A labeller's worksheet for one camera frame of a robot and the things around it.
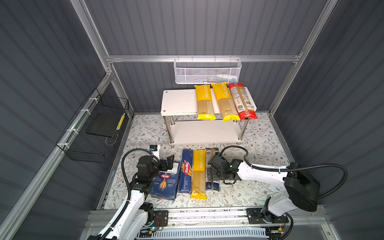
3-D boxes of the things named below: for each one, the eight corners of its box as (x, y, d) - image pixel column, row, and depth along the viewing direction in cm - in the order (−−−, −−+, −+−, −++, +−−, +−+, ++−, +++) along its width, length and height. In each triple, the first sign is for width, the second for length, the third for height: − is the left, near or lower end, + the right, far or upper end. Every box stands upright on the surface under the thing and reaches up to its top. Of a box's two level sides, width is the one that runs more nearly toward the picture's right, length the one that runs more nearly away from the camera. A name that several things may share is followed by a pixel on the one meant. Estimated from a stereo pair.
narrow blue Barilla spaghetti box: (179, 193, 83) (178, 190, 80) (182, 152, 100) (181, 149, 97) (192, 193, 83) (192, 190, 80) (192, 152, 100) (192, 149, 97)
